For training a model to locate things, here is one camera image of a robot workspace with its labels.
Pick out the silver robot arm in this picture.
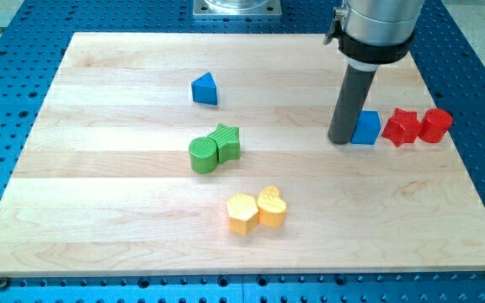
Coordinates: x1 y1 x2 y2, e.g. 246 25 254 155
323 0 424 72

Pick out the blue triangle block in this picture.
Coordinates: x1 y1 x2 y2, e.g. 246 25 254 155
191 72 218 106

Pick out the blue cube block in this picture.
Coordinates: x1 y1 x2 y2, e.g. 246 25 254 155
350 110 381 145

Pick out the green star block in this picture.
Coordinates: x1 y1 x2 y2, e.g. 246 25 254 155
207 124 241 163

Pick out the green cylinder block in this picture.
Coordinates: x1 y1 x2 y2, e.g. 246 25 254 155
189 136 218 174

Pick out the yellow hexagon block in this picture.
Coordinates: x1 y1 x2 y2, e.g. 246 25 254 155
227 194 258 235

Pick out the yellow heart block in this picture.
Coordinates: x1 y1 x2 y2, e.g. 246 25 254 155
257 186 287 227

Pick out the light wooden board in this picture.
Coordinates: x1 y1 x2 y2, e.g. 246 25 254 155
0 33 485 277

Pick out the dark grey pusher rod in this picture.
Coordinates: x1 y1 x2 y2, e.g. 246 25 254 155
328 65 376 145

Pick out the red star block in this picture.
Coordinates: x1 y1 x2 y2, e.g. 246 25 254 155
381 108 422 147

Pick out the red cylinder block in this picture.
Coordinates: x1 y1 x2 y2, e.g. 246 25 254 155
418 108 453 143

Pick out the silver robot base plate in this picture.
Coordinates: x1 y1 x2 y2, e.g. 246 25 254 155
193 0 282 18

